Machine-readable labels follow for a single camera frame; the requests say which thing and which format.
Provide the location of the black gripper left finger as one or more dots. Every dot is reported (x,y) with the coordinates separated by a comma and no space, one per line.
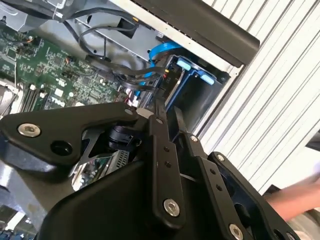
(62,125)

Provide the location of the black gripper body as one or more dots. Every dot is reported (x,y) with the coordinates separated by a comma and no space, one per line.
(112,200)

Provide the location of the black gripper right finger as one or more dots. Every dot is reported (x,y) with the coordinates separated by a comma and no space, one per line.
(212,175)

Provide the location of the hard disk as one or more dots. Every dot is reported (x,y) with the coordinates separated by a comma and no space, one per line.
(185,64)

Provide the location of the person's hand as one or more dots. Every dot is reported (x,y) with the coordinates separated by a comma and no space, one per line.
(300,197)

